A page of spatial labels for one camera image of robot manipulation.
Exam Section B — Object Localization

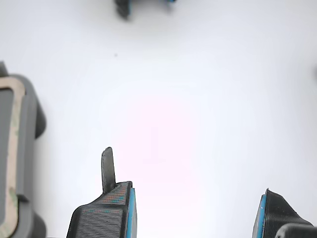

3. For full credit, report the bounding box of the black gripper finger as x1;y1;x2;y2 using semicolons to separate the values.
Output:
66;146;138;238
252;187;317;238

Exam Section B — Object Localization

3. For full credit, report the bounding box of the white adhesive backing strip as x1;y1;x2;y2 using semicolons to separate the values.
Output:
0;76;27;233

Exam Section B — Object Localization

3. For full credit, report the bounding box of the light grey frame holder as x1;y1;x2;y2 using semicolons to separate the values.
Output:
0;60;48;238

